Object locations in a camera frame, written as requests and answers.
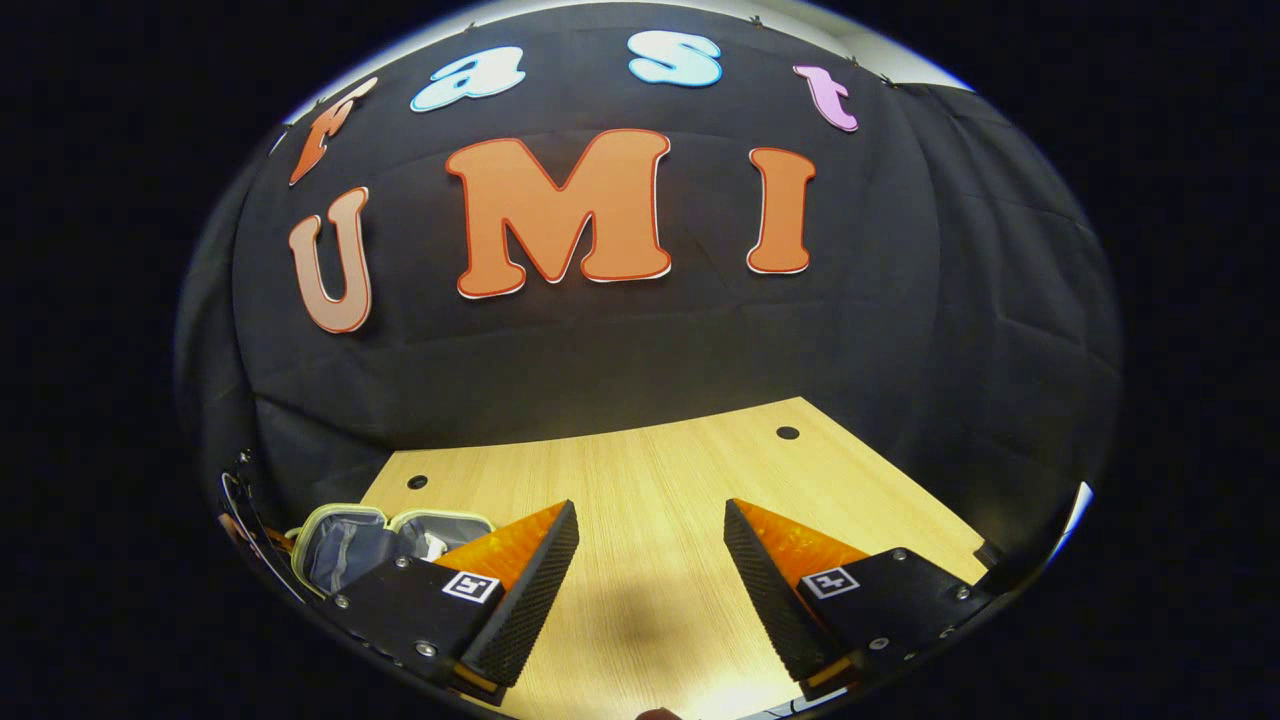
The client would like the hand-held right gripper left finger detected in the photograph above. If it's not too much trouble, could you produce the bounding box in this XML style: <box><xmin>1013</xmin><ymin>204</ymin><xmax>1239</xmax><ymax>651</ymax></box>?
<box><xmin>318</xmin><ymin>500</ymin><xmax>581</xmax><ymax>703</ymax></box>

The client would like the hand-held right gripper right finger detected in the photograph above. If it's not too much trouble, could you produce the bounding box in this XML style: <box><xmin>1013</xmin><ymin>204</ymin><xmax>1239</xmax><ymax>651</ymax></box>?
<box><xmin>722</xmin><ymin>498</ymin><xmax>1001</xmax><ymax>703</ymax></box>

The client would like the black backdrop cloth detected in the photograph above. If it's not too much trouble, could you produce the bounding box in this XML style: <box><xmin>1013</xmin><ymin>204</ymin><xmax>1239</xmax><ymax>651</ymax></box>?
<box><xmin>175</xmin><ymin>0</ymin><xmax>1123</xmax><ymax>601</ymax></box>

